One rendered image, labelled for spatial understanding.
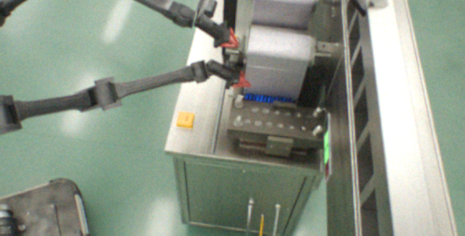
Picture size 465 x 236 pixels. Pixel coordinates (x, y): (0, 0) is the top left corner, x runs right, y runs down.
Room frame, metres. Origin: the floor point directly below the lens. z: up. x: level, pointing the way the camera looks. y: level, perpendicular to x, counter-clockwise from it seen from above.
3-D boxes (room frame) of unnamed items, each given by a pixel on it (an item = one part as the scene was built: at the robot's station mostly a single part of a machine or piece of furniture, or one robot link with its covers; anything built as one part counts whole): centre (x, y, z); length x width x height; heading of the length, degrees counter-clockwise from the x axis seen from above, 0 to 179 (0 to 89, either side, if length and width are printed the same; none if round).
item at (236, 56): (1.23, -0.01, 1.05); 0.06 x 0.05 x 0.31; 86
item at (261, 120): (1.00, -0.20, 1.00); 0.40 x 0.16 x 0.06; 86
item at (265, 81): (1.12, -0.17, 1.11); 0.23 x 0.01 x 0.18; 86
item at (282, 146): (0.91, -0.21, 0.96); 0.10 x 0.03 x 0.11; 86
